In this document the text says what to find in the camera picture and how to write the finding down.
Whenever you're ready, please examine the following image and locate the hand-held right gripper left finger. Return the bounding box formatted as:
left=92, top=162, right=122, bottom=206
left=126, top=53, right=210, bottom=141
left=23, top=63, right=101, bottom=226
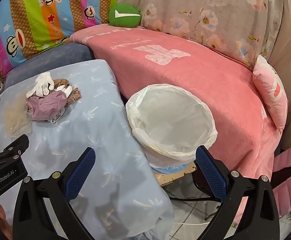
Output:
left=12, top=147, right=96, bottom=240

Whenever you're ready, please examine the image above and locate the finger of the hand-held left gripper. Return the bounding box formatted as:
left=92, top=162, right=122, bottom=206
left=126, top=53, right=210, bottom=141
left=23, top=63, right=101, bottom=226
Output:
left=0, top=134, right=30, bottom=168

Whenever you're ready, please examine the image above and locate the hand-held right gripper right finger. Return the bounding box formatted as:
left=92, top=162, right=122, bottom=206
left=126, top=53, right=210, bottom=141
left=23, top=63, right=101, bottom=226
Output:
left=196, top=145, right=280, bottom=240

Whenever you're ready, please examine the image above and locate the beige mesh cloth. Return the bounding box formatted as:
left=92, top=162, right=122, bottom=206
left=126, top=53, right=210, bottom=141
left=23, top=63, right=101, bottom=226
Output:
left=4, top=97, right=32, bottom=137

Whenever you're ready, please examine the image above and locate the light blue bin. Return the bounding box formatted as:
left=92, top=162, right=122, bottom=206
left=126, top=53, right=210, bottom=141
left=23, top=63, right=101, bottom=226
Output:
left=151, top=161, right=190, bottom=175

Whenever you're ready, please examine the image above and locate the purple cloth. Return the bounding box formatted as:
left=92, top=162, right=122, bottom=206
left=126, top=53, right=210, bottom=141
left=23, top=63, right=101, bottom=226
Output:
left=27, top=91, right=68, bottom=121

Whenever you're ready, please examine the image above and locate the brown scrunchie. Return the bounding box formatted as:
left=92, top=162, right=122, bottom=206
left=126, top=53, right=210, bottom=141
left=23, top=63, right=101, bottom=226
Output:
left=65, top=87, right=82, bottom=105

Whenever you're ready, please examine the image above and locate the cream wooden stool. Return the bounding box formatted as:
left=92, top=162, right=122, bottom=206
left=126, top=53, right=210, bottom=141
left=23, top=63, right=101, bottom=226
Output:
left=156, top=161, right=196, bottom=187

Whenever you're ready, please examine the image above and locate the light blue palm print cloth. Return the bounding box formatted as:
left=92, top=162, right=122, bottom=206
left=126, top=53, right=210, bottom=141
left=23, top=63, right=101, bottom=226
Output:
left=0, top=59, right=175, bottom=240

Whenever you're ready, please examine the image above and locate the pink puffer jacket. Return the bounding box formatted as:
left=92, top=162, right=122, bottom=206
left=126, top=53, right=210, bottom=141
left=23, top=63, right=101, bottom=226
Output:
left=273, top=141, right=291, bottom=217

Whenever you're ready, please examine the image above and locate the blue-grey cushion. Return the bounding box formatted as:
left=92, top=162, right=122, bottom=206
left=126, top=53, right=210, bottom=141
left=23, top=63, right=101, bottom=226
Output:
left=0, top=41, right=94, bottom=95

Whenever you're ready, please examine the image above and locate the pink fleece blanket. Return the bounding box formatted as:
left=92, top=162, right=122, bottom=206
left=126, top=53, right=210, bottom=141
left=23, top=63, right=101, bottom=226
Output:
left=69, top=25, right=283, bottom=220

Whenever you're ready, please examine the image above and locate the pink and white pillow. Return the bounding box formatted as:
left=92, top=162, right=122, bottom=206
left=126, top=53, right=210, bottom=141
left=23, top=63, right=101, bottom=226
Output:
left=253, top=54, right=289, bottom=133

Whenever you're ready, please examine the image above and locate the colourful monkey pattern cushion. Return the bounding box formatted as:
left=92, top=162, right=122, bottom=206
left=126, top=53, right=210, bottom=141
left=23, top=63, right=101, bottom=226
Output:
left=0, top=0, right=122, bottom=93

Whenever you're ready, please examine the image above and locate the green round cushion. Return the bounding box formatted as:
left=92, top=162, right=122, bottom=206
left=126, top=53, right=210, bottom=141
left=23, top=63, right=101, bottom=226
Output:
left=108, top=4, right=141, bottom=28

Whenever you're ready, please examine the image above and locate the grey floral cloth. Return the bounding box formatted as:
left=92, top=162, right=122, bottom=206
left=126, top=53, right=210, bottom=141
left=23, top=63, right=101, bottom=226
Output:
left=115, top=0, right=285, bottom=68

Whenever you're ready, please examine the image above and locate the black metal chair frame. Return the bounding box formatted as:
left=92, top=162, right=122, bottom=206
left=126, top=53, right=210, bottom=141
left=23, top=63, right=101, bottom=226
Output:
left=192, top=170, right=223, bottom=220

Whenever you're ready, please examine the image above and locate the black cable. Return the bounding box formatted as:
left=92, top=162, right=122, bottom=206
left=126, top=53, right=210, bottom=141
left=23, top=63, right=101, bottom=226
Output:
left=169, top=195, right=222, bottom=203

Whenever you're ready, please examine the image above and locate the white cable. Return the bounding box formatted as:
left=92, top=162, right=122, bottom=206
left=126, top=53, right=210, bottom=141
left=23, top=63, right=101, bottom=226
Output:
left=173, top=220, right=211, bottom=225

